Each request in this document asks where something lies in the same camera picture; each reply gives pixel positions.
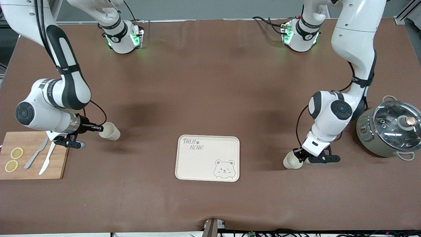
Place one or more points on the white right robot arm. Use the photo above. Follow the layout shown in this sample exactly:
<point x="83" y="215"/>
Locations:
<point x="19" y="13"/>

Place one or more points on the white plastic cup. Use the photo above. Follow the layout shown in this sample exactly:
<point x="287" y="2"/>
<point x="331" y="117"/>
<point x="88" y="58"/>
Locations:
<point x="291" y="163"/>
<point x="111" y="131"/>

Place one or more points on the glass pot lid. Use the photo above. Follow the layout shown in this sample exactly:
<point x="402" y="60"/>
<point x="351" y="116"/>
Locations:
<point x="391" y="121"/>

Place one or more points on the cream tray with bear print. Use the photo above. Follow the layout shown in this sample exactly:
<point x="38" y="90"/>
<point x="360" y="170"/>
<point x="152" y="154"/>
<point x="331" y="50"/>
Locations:
<point x="204" y="164"/>

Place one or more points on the grey-green electric cooking pot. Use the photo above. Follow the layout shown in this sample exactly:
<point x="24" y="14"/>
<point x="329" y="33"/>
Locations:
<point x="368" y="138"/>

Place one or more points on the grey plastic knife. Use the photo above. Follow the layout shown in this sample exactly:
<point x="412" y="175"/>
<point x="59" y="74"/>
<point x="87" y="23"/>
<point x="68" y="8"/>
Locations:
<point x="33" y="159"/>

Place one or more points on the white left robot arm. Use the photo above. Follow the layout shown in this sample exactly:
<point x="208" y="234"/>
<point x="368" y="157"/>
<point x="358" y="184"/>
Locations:
<point x="355" y="39"/>

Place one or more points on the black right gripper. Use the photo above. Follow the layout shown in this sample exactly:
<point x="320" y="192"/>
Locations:
<point x="85" y="126"/>

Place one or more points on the metal table edge bracket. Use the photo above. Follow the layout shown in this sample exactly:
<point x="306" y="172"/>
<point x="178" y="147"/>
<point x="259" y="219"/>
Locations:
<point x="210" y="228"/>

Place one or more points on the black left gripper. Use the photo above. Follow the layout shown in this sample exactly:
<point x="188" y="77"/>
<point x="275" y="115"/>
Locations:
<point x="299" y="152"/>

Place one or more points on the white plastic knife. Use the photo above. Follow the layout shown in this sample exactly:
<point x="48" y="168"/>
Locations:
<point x="46" y="163"/>

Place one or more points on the bamboo cutting board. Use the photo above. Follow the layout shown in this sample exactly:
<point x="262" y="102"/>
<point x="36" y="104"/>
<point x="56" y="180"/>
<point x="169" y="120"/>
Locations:
<point x="59" y="164"/>

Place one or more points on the brown table mat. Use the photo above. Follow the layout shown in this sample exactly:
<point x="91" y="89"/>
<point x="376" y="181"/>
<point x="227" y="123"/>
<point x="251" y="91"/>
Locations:
<point x="210" y="82"/>

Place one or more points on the dried lemon slice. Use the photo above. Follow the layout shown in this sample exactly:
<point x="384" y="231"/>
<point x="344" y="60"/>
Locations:
<point x="11" y="166"/>
<point x="16" y="153"/>

